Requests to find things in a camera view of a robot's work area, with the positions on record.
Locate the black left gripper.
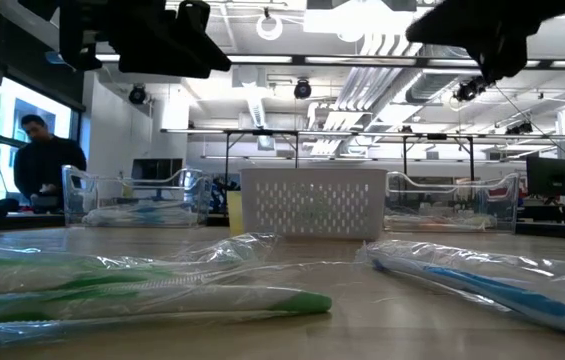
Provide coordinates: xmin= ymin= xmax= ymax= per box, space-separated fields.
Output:
xmin=59 ymin=0 xmax=233 ymax=80

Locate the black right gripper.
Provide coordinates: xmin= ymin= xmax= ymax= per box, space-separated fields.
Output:
xmin=405 ymin=0 xmax=565 ymax=85

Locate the blue toothbrush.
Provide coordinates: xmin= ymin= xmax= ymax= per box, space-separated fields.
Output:
xmin=359 ymin=238 xmax=565 ymax=345
xmin=126 ymin=202 xmax=201 ymax=225
xmin=82 ymin=207 xmax=163 ymax=227

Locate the white perforated plastic basket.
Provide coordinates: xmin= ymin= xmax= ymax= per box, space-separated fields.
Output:
xmin=239 ymin=167 xmax=389 ymax=241

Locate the orange toothbrush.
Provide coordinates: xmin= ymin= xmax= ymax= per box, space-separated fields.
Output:
xmin=411 ymin=212 xmax=497 ymax=230
xmin=386 ymin=218 xmax=466 ymax=234

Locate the green toothbrush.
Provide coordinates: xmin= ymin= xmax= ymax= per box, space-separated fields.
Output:
xmin=0 ymin=232 xmax=283 ymax=296
xmin=0 ymin=284 xmax=333 ymax=349

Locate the black ceiling spotlight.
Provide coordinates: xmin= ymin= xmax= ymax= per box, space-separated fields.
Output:
xmin=128 ymin=83 xmax=148 ymax=106
xmin=453 ymin=74 xmax=488 ymax=104
xmin=293 ymin=78 xmax=313 ymax=100

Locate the overhead light bar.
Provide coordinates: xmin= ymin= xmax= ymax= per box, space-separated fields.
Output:
xmin=96 ymin=52 xmax=565 ymax=70

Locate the dark wide monitor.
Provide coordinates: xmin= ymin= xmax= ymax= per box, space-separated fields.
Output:
xmin=131 ymin=158 xmax=184 ymax=182

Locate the clear plastic bin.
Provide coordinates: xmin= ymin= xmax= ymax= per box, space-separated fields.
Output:
xmin=61 ymin=164 xmax=213 ymax=229
xmin=385 ymin=170 xmax=521 ymax=234

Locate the black desk monitor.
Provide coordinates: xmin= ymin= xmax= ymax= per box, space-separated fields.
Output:
xmin=525 ymin=156 xmax=565 ymax=198

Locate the person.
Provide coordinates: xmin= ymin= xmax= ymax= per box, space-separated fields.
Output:
xmin=13 ymin=113 xmax=88 ymax=211

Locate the large window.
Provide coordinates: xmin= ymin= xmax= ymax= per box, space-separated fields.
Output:
xmin=0 ymin=74 xmax=83 ymax=201

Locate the white cable coil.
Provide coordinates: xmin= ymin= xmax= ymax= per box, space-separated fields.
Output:
xmin=255 ymin=13 xmax=284 ymax=42

